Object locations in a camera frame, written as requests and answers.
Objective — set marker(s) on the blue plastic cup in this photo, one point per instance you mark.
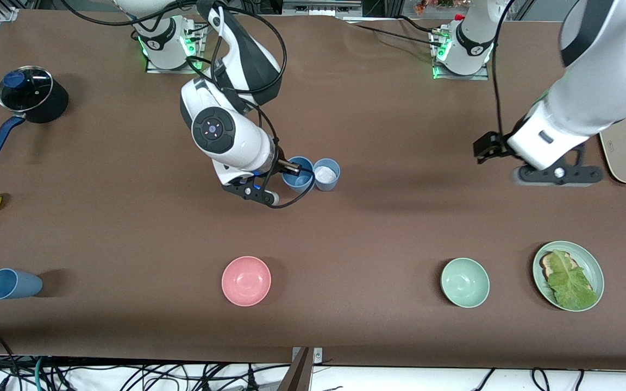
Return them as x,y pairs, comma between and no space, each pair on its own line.
25,285
305,183
324,187

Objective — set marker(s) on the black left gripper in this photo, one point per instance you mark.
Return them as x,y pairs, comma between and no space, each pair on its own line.
490,145

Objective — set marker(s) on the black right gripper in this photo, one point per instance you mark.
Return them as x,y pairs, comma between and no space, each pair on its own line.
282,163

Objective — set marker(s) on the metal clamp bracket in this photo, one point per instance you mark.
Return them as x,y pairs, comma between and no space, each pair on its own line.
318,355

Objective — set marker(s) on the dark bar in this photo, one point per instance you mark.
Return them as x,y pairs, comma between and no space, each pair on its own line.
298,376

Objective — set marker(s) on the green lettuce leaf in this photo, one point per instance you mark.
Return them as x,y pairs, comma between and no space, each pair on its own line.
569,282

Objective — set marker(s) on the mint green bowl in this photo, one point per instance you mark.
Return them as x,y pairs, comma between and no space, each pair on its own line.
465,282

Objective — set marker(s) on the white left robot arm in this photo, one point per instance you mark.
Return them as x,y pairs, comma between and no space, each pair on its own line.
590,92

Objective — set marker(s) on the brown table cover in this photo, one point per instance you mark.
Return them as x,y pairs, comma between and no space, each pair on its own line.
378,136

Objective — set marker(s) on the bread slice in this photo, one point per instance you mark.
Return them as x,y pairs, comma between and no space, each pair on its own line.
546,266

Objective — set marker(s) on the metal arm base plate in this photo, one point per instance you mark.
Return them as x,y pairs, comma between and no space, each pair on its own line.
200,50
484,75

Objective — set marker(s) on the grey metal box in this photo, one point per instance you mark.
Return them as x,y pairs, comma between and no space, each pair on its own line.
321,6

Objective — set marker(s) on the white powder in cup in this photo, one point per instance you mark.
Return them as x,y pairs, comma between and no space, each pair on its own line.
326,174

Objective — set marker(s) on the mint green plate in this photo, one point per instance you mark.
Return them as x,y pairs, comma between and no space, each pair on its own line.
594,267

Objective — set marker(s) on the pink bowl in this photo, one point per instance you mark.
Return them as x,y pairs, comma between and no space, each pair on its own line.
246,281

